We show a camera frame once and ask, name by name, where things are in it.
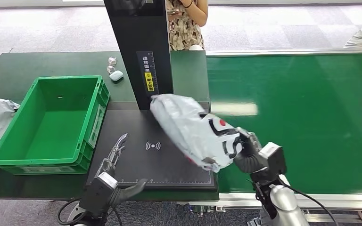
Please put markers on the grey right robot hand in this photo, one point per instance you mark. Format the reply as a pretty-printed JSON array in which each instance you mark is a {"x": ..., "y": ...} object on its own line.
[{"x": 249, "y": 156}]

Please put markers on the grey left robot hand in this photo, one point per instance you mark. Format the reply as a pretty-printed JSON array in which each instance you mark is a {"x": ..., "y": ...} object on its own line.
[{"x": 121, "y": 192}]

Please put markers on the grey mailer bag black print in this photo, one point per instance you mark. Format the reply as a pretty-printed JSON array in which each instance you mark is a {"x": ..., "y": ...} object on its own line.
[{"x": 193, "y": 128}]

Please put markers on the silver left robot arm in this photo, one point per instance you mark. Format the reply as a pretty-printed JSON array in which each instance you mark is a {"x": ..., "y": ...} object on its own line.
[{"x": 84, "y": 220}]

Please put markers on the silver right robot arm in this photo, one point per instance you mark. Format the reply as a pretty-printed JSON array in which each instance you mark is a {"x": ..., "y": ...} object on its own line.
[{"x": 282, "y": 204}]

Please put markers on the green conveyor belt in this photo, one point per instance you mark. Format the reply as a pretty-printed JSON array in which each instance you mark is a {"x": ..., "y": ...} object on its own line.
[{"x": 324, "y": 109}]

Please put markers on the black inbound scanner machine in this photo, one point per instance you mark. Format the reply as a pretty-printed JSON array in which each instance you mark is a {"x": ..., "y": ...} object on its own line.
[{"x": 143, "y": 46}]

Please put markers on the green plastic crate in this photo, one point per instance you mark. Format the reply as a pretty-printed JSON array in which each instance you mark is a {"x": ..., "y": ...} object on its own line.
[{"x": 53, "y": 124}]

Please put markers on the white earbuds case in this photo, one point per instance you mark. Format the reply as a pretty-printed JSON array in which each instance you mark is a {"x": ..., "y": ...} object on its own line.
[{"x": 116, "y": 75}]

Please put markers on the clear plastic wrapper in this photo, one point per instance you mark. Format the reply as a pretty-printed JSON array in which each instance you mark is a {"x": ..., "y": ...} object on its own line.
[
  {"x": 110, "y": 69},
  {"x": 112, "y": 60}
]

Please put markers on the standing person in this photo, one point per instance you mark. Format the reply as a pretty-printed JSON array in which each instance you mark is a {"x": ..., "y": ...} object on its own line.
[{"x": 185, "y": 31}]

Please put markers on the smartphone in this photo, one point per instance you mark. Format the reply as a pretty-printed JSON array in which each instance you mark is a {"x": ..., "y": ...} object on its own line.
[{"x": 173, "y": 12}]

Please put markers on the dark green table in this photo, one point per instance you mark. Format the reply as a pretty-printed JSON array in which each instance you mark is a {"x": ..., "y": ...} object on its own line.
[{"x": 18, "y": 65}]

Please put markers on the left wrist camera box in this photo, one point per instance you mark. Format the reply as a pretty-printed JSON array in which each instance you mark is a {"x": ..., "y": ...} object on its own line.
[{"x": 99, "y": 193}]

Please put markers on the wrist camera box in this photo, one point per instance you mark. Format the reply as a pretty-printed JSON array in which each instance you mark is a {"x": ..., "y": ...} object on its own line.
[
  {"x": 273, "y": 160},
  {"x": 99, "y": 193}
]

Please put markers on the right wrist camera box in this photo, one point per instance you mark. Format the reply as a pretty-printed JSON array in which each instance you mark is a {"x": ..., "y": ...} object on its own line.
[{"x": 273, "y": 160}]

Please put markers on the metal bracket under conveyor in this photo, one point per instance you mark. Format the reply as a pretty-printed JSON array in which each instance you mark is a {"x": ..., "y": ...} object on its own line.
[{"x": 204, "y": 209}]

